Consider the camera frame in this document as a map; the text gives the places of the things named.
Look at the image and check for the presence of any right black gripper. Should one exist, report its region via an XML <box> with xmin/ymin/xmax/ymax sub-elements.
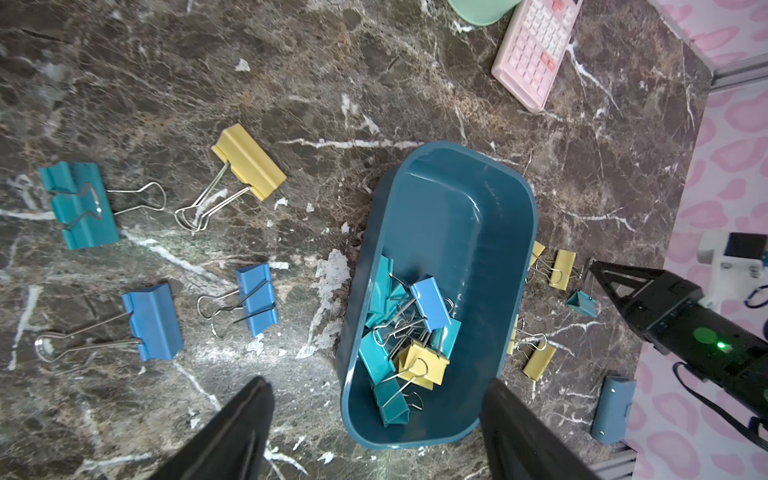
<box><xmin>589</xmin><ymin>261</ymin><xmax>767</xmax><ymax>414</ymax></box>

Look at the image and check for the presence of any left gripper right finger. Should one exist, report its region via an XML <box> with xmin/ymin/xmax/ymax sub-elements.
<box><xmin>479</xmin><ymin>378</ymin><xmax>597</xmax><ymax>480</ymax></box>

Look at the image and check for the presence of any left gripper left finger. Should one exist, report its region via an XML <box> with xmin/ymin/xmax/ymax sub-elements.
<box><xmin>151</xmin><ymin>376</ymin><xmax>275</xmax><ymax>479</ymax></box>

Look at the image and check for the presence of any small teal binder clip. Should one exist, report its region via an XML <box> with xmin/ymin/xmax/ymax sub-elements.
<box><xmin>565</xmin><ymin>290</ymin><xmax>598</xmax><ymax>318</ymax></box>

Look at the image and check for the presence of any yellow binder clip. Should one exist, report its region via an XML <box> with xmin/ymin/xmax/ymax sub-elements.
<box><xmin>381</xmin><ymin>342</ymin><xmax>450</xmax><ymax>391</ymax></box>
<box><xmin>174</xmin><ymin>124</ymin><xmax>287</xmax><ymax>234</ymax></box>
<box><xmin>507</xmin><ymin>316</ymin><xmax>557</xmax><ymax>382</ymax></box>
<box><xmin>526</xmin><ymin>241</ymin><xmax>579</xmax><ymax>291</ymax></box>

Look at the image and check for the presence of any blue binder clip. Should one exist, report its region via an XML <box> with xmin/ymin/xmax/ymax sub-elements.
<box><xmin>390</xmin><ymin>274</ymin><xmax>452</xmax><ymax>332</ymax></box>
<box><xmin>196</xmin><ymin>263</ymin><xmax>279</xmax><ymax>340</ymax></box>
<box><xmin>34</xmin><ymin>283</ymin><xmax>184</xmax><ymax>363</ymax></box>

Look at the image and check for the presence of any teal plastic storage box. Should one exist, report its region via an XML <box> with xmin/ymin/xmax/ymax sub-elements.
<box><xmin>336</xmin><ymin>141</ymin><xmax>538</xmax><ymax>450</ymax></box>

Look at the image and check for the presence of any blue box lid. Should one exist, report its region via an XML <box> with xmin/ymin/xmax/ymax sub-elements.
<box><xmin>590</xmin><ymin>376</ymin><xmax>637</xmax><ymax>444</ymax></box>

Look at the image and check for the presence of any yellow binder clip in box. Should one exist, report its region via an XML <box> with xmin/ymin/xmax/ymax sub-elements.
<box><xmin>381</xmin><ymin>342</ymin><xmax>450</xmax><ymax>391</ymax></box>

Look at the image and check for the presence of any blue binder clip in box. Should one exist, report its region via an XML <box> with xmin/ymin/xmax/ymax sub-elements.
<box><xmin>390</xmin><ymin>274</ymin><xmax>452</xmax><ymax>332</ymax></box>

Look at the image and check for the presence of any pink calculator on table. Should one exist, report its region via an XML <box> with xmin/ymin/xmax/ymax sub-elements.
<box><xmin>491</xmin><ymin>0</ymin><xmax>583</xmax><ymax>113</ymax></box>

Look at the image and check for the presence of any mint green pen cup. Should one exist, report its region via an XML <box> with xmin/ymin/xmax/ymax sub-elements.
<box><xmin>448</xmin><ymin>0</ymin><xmax>521</xmax><ymax>26</ymax></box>

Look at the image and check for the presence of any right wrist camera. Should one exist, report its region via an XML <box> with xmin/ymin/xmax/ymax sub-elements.
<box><xmin>697</xmin><ymin>230</ymin><xmax>767</xmax><ymax>312</ymax></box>

